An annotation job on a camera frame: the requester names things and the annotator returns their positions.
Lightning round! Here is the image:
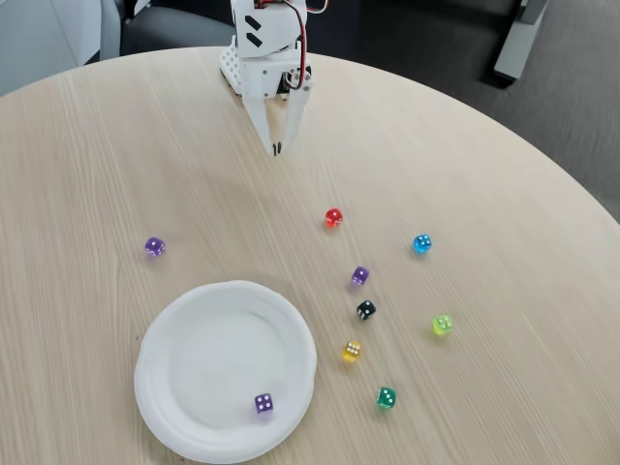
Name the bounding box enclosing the white paper plate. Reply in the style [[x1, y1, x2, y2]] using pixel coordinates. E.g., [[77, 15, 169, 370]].
[[133, 279, 319, 464]]

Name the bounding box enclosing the dark grey chair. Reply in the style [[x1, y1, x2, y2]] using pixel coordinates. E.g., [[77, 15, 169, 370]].
[[119, 0, 236, 57]]

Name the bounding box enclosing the white cabinet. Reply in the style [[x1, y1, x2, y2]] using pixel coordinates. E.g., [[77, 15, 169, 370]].
[[0, 0, 122, 96]]

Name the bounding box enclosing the grey desk leg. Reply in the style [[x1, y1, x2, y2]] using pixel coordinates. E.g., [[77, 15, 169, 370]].
[[493, 0, 551, 88]]

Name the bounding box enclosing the red black servo cable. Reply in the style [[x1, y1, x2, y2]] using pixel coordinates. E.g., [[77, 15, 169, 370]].
[[254, 0, 333, 91]]

